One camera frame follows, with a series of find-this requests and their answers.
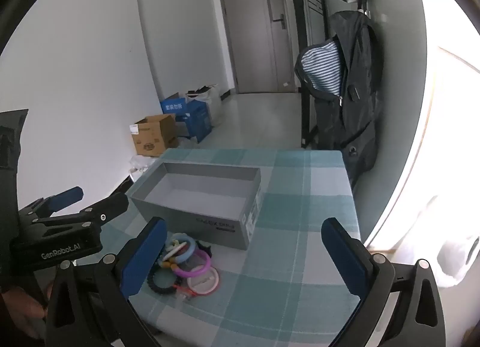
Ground purple bracelet with brown charm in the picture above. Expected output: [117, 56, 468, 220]
[161, 250, 212, 278]

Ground clear plastic bags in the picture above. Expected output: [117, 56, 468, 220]
[129, 155, 151, 174]

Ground white hair clip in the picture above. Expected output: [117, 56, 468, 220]
[166, 240, 189, 258]

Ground blue box with white lettering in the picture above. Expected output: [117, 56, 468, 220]
[160, 94, 188, 115]

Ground grey door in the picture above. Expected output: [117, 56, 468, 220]
[215, 0, 297, 94]

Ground grey cardboard box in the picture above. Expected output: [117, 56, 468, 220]
[125, 161, 262, 251]

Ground black beaded bracelet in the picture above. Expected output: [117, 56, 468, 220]
[147, 266, 181, 294]

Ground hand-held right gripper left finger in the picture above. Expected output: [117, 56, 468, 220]
[44, 217, 168, 347]

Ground brown cardboard box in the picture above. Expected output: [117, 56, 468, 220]
[131, 114, 179, 157]

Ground light blue bracelet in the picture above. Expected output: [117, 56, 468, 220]
[165, 234, 196, 267]

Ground striped shirt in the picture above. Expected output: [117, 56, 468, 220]
[302, 41, 344, 98]

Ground white sack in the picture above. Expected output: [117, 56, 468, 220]
[185, 84, 224, 128]

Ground person in dark jacket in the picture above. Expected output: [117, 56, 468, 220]
[294, 10, 383, 183]

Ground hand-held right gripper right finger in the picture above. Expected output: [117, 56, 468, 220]
[321, 217, 447, 347]

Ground black clothes rack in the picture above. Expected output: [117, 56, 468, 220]
[287, 0, 319, 149]

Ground pink round bracelet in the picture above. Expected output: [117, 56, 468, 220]
[186, 266, 220, 294]

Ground large blue box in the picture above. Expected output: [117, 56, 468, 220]
[176, 100, 212, 143]

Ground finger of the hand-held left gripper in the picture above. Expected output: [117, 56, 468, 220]
[17, 186, 84, 220]
[35, 192, 130, 228]

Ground person's left hand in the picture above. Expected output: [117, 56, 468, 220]
[0, 287, 51, 340]

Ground red clear ring case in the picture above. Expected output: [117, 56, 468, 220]
[173, 283, 196, 299]

